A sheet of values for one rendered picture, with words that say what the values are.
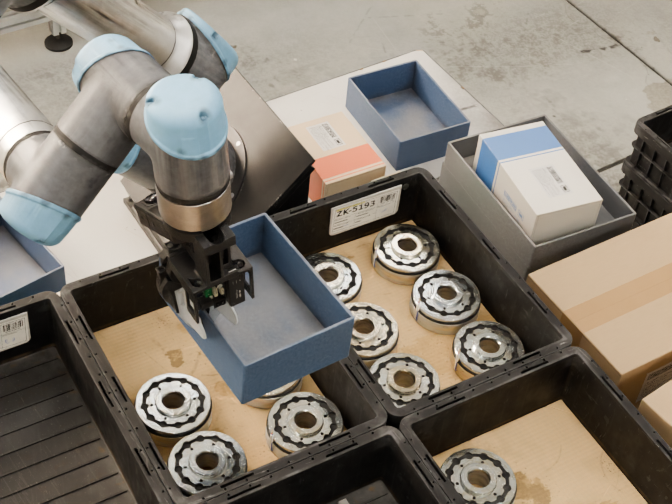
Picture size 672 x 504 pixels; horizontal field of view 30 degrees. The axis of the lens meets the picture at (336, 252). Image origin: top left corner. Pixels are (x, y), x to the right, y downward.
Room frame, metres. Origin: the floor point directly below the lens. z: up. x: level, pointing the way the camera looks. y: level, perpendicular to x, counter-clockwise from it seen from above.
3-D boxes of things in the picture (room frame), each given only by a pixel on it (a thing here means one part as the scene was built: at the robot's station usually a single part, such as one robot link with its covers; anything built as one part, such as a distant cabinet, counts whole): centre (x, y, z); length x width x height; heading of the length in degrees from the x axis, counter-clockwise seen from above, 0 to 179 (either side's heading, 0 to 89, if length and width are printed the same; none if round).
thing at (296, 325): (0.99, 0.09, 1.10); 0.20 x 0.15 x 0.07; 39
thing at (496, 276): (1.22, -0.11, 0.87); 0.40 x 0.30 x 0.11; 34
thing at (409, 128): (1.82, -0.10, 0.74); 0.20 x 0.15 x 0.07; 32
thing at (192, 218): (0.92, 0.15, 1.34); 0.08 x 0.08 x 0.05
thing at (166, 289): (0.92, 0.17, 1.20); 0.05 x 0.02 x 0.09; 127
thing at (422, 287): (1.26, -0.17, 0.86); 0.10 x 0.10 x 0.01
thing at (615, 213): (1.56, -0.32, 0.82); 0.27 x 0.20 x 0.05; 32
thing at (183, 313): (0.91, 0.15, 1.15); 0.06 x 0.03 x 0.09; 37
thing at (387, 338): (1.18, -0.05, 0.86); 0.10 x 0.10 x 0.01
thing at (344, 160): (1.66, 0.02, 0.74); 0.16 x 0.12 x 0.07; 34
